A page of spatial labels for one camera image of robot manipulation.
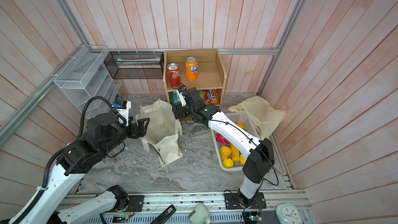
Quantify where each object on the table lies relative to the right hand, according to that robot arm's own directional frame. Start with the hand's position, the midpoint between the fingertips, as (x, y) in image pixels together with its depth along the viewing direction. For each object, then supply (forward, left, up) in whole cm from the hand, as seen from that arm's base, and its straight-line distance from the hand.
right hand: (179, 107), depth 79 cm
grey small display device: (-45, -12, -21) cm, 51 cm away
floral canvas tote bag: (0, +13, -25) cm, 28 cm away
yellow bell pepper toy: (-15, -26, -21) cm, 36 cm away
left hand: (-15, +13, +8) cm, 22 cm away
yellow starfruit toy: (-19, -35, -21) cm, 45 cm away
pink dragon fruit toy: (-8, -23, -19) cm, 31 cm away
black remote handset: (-45, +4, -22) cm, 50 cm away
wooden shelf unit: (+21, -17, +5) cm, 28 cm away
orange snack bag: (+15, -20, -7) cm, 26 cm away
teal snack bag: (+11, +3, -6) cm, 13 cm away
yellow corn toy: (-15, -31, -23) cm, 42 cm away
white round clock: (-43, -52, -24) cm, 71 cm away
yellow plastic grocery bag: (+8, -51, -17) cm, 54 cm away
